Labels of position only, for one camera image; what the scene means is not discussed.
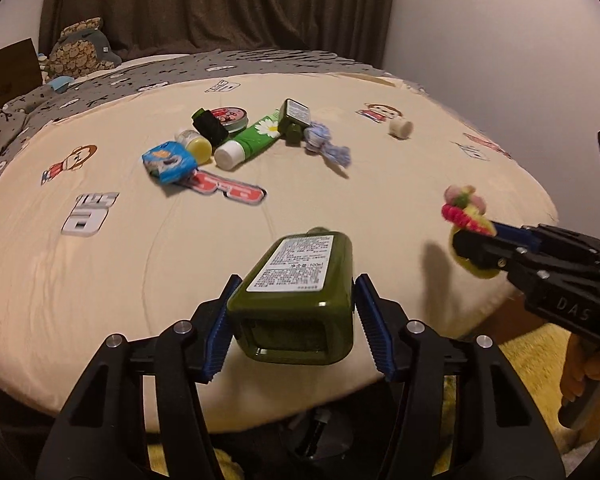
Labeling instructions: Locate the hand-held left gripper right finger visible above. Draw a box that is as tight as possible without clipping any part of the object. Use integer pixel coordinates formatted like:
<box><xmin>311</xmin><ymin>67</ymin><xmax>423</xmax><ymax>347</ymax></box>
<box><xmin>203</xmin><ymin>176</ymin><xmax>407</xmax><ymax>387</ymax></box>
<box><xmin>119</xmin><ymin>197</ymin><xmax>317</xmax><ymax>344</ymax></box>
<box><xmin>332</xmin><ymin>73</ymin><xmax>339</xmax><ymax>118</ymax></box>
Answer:
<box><xmin>355</xmin><ymin>274</ymin><xmax>566</xmax><ymax>480</ymax></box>

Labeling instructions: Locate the small black bottle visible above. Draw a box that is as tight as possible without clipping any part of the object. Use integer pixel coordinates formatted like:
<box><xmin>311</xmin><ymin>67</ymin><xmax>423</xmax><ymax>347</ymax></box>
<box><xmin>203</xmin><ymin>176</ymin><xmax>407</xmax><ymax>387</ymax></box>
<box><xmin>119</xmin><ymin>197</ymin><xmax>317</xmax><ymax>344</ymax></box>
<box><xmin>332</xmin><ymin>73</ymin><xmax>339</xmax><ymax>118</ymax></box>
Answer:
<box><xmin>191</xmin><ymin>108</ymin><xmax>229</xmax><ymax>147</ymax></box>

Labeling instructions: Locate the red round tin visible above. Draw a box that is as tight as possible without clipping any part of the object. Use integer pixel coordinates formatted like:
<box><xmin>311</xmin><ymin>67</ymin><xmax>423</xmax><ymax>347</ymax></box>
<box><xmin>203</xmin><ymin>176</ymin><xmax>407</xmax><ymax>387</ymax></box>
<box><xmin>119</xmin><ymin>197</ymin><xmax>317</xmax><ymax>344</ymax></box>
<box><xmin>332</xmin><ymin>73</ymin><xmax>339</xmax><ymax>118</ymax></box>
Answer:
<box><xmin>211</xmin><ymin>106</ymin><xmax>249</xmax><ymax>135</ymax></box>

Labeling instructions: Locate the yellow fluffy rug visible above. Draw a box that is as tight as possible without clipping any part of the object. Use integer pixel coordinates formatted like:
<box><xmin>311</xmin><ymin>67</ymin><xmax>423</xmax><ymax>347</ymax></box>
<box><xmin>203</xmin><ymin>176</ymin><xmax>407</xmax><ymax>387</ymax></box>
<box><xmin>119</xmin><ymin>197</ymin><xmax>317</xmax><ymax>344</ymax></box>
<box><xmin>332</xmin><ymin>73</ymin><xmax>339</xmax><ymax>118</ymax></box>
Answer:
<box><xmin>147</xmin><ymin>322</ymin><xmax>596</xmax><ymax>480</ymax></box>

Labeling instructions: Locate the patterned plush toy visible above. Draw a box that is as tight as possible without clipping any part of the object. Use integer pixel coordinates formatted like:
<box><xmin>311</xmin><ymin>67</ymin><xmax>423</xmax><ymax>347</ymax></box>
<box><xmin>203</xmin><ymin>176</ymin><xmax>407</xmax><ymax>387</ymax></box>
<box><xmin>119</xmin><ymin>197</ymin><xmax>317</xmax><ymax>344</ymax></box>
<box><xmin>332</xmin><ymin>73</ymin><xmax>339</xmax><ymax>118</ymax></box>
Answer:
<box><xmin>45</xmin><ymin>16</ymin><xmax>122</xmax><ymax>81</ymax></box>

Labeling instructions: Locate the wooden headboard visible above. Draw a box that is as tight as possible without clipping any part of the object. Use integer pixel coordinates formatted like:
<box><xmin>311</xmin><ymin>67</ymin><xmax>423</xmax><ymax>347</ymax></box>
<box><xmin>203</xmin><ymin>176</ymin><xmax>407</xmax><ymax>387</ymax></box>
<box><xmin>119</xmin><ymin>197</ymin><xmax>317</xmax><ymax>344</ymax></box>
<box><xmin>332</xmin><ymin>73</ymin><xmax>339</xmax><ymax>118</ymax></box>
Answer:
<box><xmin>0</xmin><ymin>37</ymin><xmax>43</xmax><ymax>111</ymax></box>

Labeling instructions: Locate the small green labelled bottle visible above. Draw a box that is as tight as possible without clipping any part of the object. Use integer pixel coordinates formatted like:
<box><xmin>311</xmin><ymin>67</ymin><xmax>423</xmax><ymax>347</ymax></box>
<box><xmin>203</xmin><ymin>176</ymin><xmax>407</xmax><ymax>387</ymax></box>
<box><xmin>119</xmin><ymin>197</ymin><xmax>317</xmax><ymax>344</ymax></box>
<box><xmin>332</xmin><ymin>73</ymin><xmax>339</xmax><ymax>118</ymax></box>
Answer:
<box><xmin>279</xmin><ymin>99</ymin><xmax>312</xmax><ymax>146</ymax></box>

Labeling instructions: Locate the large green labelled bottle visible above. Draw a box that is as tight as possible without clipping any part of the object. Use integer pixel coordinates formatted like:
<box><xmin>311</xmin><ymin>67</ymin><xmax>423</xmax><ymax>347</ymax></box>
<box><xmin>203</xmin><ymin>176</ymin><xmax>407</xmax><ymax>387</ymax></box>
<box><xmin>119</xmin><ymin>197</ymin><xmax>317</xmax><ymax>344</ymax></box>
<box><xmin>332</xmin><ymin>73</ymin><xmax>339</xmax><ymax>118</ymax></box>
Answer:
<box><xmin>227</xmin><ymin>227</ymin><xmax>356</xmax><ymax>366</ymax></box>

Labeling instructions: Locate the person's right hand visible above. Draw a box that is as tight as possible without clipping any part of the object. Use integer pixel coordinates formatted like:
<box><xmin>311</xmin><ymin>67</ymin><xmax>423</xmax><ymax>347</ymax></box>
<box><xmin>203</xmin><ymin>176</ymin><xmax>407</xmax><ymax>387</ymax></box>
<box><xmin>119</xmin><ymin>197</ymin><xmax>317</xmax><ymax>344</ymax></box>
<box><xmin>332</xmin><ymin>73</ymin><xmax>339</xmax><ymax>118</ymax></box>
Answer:
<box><xmin>560</xmin><ymin>332</ymin><xmax>600</xmax><ymax>406</ymax></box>

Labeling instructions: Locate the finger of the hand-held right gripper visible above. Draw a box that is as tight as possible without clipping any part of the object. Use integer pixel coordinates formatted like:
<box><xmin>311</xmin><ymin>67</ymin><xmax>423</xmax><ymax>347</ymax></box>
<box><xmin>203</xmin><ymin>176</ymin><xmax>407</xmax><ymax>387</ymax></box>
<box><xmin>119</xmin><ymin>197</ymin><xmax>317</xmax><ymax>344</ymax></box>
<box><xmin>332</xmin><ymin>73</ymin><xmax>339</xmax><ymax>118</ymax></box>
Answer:
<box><xmin>491</xmin><ymin>220</ymin><xmax>600</xmax><ymax>264</ymax></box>
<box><xmin>452</xmin><ymin>229</ymin><xmax>533</xmax><ymax>281</ymax></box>

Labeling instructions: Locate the black trash bin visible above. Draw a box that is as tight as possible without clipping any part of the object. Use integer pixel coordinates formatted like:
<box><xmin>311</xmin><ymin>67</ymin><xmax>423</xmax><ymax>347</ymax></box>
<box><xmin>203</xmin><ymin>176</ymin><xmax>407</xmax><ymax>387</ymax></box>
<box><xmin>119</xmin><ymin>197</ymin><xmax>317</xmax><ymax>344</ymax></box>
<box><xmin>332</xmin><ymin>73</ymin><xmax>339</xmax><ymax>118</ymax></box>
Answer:
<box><xmin>280</xmin><ymin>405</ymin><xmax>363</xmax><ymax>461</ymax></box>

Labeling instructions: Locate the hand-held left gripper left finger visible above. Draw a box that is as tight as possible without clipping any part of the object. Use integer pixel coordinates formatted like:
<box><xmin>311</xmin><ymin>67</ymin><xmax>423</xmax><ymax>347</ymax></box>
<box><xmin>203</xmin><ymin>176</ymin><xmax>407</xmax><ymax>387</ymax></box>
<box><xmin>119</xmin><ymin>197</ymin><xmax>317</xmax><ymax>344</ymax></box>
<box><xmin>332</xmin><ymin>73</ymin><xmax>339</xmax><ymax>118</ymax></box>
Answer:
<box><xmin>37</xmin><ymin>274</ymin><xmax>243</xmax><ymax>480</ymax></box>

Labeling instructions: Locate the blue white knotted rope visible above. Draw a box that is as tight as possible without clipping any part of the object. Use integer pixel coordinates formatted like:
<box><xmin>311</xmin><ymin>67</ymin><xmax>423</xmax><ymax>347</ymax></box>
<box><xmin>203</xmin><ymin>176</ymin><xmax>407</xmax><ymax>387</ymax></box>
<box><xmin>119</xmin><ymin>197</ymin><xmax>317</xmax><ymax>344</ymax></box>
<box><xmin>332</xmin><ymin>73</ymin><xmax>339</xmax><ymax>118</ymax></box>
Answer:
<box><xmin>303</xmin><ymin>122</ymin><xmax>352</xmax><ymax>173</ymax></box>

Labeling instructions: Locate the small yellow plush toy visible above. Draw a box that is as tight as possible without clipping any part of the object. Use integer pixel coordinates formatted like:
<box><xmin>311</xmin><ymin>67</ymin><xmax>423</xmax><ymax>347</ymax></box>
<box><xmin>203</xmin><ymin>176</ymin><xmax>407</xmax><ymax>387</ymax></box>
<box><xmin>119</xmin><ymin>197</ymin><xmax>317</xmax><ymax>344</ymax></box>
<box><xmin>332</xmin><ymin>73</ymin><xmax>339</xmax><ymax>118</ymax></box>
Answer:
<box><xmin>442</xmin><ymin>185</ymin><xmax>502</xmax><ymax>279</ymax></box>

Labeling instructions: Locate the white pillow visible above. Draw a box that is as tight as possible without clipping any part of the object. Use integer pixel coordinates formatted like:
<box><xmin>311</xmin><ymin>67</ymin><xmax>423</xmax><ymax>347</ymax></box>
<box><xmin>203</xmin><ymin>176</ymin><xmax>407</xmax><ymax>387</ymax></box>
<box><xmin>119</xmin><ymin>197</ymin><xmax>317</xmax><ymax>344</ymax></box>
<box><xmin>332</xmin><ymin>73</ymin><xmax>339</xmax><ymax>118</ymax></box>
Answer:
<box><xmin>77</xmin><ymin>54</ymin><xmax>191</xmax><ymax>78</ymax></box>

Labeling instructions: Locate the dark brown curtain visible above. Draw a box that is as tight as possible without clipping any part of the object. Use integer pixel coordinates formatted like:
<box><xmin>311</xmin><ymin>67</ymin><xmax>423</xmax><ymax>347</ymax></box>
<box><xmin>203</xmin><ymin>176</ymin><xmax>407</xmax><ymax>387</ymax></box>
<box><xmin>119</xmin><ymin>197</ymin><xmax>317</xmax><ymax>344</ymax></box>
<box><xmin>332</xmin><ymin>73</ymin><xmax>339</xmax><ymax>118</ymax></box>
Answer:
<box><xmin>39</xmin><ymin>0</ymin><xmax>421</xmax><ymax>68</ymax></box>

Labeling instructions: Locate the cream printed blanket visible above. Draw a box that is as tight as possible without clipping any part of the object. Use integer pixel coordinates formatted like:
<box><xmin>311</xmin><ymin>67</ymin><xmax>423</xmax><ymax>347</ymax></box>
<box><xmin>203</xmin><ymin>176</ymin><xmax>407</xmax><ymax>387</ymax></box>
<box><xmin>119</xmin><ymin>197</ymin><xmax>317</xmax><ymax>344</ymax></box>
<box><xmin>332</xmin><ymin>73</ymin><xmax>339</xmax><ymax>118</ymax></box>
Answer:
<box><xmin>0</xmin><ymin>74</ymin><xmax>561</xmax><ymax>433</ymax></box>

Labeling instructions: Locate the green daisy tube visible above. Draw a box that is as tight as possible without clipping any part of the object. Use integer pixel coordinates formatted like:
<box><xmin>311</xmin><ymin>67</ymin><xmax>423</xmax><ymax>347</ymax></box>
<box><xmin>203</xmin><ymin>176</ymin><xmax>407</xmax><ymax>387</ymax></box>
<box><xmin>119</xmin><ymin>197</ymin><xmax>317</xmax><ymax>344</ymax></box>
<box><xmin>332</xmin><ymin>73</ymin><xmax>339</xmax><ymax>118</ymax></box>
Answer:
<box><xmin>214</xmin><ymin>114</ymin><xmax>282</xmax><ymax>170</ymax></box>

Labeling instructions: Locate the small yellow jar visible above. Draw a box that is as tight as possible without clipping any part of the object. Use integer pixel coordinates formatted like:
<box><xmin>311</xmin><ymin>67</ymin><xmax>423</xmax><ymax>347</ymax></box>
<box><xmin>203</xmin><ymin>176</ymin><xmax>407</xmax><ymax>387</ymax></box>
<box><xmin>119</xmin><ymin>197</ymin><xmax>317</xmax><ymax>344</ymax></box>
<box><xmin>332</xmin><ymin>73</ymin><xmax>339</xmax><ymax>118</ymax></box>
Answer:
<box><xmin>175</xmin><ymin>128</ymin><xmax>213</xmax><ymax>165</ymax></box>

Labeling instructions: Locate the grey printed blanket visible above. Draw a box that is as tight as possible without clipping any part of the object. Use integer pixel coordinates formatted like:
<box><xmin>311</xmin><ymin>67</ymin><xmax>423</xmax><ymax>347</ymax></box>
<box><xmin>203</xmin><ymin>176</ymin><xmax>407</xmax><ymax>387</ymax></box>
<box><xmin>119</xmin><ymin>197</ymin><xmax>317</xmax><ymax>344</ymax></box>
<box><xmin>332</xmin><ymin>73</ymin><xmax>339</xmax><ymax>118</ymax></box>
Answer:
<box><xmin>0</xmin><ymin>49</ymin><xmax>431</xmax><ymax>208</ymax></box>

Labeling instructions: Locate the blue snack packet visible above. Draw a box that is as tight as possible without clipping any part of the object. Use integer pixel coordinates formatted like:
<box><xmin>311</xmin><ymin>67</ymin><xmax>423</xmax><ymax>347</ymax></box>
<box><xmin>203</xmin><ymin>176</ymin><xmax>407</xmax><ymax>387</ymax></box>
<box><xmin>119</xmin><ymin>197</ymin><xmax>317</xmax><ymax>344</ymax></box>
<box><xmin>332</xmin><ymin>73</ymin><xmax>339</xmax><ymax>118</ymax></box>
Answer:
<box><xmin>142</xmin><ymin>141</ymin><xmax>199</xmax><ymax>184</ymax></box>

